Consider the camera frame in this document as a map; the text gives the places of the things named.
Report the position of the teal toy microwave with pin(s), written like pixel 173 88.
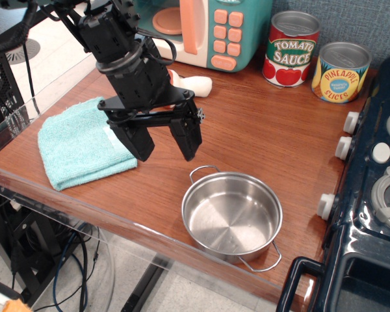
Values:
pixel 219 35

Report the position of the brown white plush mushroom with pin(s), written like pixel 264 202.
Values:
pixel 200 85

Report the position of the white stove knob middle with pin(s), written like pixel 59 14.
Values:
pixel 343 147

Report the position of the black desk frame left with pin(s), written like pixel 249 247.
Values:
pixel 10 96

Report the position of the light blue folded towel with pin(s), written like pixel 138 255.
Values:
pixel 77 146

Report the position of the pineapple slices can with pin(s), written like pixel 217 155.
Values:
pixel 341 71

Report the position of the white stove knob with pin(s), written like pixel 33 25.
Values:
pixel 350 122
pixel 343 147
pixel 325 205

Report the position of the white stove knob top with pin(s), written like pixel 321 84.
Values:
pixel 350 122

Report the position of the tomato sauce can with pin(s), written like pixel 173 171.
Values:
pixel 291 44

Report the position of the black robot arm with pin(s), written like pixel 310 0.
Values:
pixel 106 27

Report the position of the white stove knob bottom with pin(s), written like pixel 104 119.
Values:
pixel 325 205

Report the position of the dark blue toy stove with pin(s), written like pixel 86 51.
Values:
pixel 354 274

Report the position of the stainless steel pot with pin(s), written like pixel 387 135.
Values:
pixel 232 216

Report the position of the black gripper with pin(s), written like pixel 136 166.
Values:
pixel 145 97

